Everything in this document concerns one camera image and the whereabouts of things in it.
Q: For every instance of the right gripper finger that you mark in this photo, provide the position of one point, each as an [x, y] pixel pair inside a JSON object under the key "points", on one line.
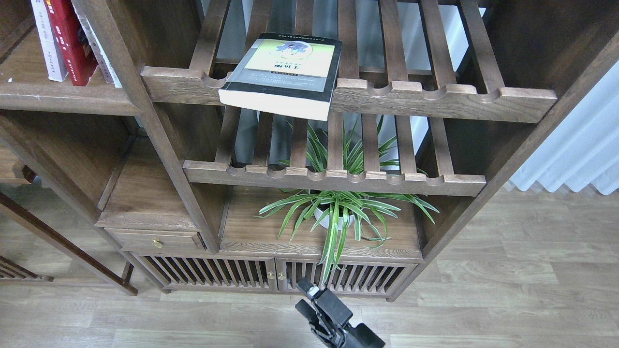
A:
{"points": [[309, 289], [307, 311]]}

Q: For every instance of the red book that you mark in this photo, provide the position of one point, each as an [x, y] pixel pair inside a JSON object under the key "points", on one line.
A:
{"points": [[78, 57]]}

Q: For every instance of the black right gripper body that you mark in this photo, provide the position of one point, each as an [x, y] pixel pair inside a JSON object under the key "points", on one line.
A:
{"points": [[329, 320]]}

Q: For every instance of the white and purple book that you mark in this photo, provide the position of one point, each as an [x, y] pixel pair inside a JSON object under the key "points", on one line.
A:
{"points": [[54, 61]]}

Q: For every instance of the white book in shelf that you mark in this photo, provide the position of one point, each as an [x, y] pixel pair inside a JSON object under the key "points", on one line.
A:
{"points": [[104, 63]]}

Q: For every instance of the white curtain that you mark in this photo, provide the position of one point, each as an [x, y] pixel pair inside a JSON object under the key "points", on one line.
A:
{"points": [[583, 150]]}

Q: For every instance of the dark wooden bookshelf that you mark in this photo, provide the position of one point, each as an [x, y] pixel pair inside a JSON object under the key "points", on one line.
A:
{"points": [[472, 87]]}

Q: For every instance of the dark wooden furniture at left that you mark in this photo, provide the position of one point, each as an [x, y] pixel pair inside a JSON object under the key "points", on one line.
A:
{"points": [[12, 272]]}

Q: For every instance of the green and black book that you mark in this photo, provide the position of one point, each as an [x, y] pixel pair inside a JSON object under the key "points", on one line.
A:
{"points": [[285, 74]]}

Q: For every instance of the green spider plant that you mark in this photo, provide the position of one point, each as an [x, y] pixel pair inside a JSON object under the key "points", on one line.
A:
{"points": [[342, 212]]}

